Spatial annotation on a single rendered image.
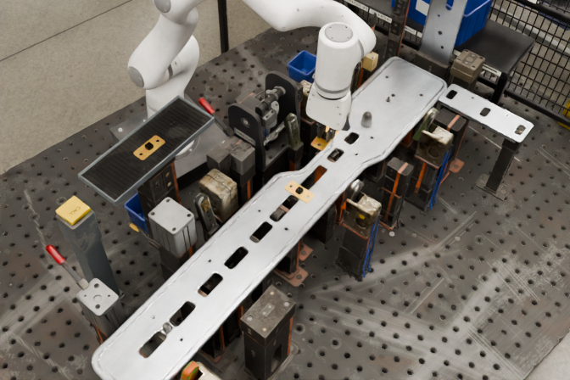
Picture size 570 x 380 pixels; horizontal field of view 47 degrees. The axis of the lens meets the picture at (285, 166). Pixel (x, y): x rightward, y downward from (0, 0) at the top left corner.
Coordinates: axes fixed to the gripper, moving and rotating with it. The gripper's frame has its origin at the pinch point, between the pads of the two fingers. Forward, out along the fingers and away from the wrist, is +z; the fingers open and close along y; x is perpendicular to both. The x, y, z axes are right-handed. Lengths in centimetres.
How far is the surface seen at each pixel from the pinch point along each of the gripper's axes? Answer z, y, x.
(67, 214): 12, -43, -50
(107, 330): 31, -22, -62
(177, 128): 12.2, -38.3, -12.6
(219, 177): 20.1, -22.9, -15.0
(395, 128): 27.5, 6.4, 35.4
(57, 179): 59, -87, -24
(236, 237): 27.9, -10.9, -24.1
